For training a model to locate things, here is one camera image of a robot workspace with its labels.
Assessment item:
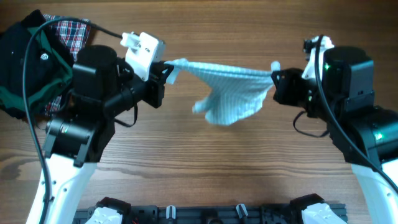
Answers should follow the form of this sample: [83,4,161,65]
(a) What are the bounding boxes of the light blue striped shorts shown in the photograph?
[166,58,280,126]

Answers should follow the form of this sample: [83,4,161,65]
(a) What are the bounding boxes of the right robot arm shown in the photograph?
[271,47,397,223]

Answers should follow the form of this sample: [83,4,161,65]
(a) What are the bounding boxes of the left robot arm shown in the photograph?
[27,44,172,223]

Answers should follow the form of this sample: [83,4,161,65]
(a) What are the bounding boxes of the red plaid folded garment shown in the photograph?
[44,21,90,116]

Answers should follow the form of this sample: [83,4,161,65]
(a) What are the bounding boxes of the black green folded garment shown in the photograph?
[1,9,74,119]

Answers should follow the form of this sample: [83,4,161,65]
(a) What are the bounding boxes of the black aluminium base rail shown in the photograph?
[70,203,348,224]

